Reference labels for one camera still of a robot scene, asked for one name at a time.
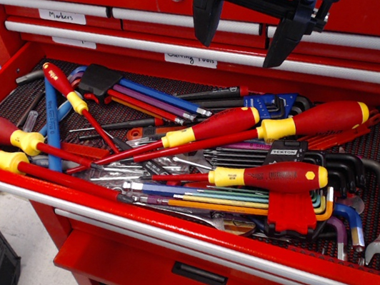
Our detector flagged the white Cutting Tools label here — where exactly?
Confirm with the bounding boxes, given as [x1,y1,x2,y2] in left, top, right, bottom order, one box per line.
[164,53,218,69]

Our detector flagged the black precision screwdriver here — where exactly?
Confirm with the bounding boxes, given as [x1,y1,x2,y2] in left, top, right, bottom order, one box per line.
[177,86,249,101]

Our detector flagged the red tool chest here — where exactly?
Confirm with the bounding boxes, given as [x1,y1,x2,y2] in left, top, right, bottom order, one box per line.
[0,0,380,285]

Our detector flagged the blue holder hex key set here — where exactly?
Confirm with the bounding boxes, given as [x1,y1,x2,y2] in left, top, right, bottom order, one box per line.
[243,93,313,119]

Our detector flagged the red yellow screwdriver upper middle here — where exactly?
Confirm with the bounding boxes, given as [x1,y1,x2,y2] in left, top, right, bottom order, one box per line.
[60,104,265,175]

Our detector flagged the large red yellow screwdriver right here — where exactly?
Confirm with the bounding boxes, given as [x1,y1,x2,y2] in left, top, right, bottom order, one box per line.
[121,100,370,163]

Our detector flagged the orange red plastic tool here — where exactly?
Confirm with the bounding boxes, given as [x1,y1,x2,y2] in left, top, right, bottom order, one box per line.
[299,109,380,151]

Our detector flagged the black holder coloured hex keys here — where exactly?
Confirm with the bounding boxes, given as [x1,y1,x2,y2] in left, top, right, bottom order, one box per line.
[78,64,212,124]

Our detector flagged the red yellow screwdriver front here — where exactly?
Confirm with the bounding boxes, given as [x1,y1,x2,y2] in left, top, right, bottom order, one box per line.
[151,161,329,194]

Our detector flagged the open red drawer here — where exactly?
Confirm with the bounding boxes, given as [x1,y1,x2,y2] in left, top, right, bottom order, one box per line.
[0,0,380,285]

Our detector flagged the Tekton black hex key set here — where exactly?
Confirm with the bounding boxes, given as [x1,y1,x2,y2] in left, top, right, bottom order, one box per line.
[204,140,380,197]

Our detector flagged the white Markers label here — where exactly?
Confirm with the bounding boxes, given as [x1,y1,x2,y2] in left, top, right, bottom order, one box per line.
[38,9,86,25]

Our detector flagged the red holder coloured hex keys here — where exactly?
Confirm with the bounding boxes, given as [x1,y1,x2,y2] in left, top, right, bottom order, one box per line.
[122,145,369,285]

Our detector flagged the small red yellow screwdriver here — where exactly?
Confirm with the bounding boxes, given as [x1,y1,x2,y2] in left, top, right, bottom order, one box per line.
[42,62,120,154]

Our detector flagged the red yellow Wiha screwdriver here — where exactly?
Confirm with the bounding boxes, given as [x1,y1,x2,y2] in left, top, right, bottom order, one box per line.
[0,117,102,169]

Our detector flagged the red yellow screwdriver far left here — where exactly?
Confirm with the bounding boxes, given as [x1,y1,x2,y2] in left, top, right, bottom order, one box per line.
[0,149,133,204]

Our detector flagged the blue handled tool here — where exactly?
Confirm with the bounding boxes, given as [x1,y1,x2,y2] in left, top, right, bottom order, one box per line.
[44,79,63,172]

